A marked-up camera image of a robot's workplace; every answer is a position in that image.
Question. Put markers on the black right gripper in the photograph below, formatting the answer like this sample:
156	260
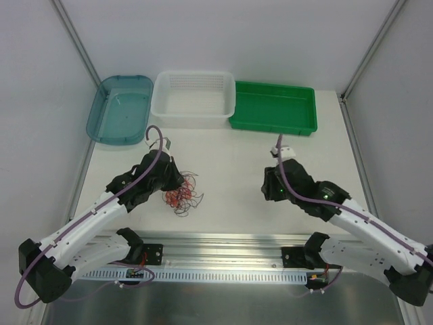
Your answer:
270	186

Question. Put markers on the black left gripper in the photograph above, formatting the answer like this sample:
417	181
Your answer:
172	177

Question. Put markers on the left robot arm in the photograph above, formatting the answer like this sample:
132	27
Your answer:
52	264

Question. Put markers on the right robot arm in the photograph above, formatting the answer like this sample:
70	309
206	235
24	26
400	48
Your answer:
400	263

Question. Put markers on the translucent blue plastic bin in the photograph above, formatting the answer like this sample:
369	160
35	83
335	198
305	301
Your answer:
120	110

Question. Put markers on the white perforated plastic basket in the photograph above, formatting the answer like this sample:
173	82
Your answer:
193	99

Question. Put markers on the green plastic tray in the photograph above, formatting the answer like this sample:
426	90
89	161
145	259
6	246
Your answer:
274	108

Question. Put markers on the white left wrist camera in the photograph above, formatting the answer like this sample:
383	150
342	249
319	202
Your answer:
155	144

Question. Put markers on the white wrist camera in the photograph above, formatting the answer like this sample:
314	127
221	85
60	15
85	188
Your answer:
155	144
284	153

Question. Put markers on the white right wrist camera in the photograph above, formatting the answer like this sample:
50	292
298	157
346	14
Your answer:
284	153

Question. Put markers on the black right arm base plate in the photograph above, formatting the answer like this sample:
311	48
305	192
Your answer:
293	257

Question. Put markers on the aluminium mounting rail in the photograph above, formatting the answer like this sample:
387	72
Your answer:
222	251

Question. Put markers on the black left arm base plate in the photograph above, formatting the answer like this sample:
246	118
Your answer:
151	254

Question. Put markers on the slotted white cable duct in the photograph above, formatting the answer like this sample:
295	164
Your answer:
198	275

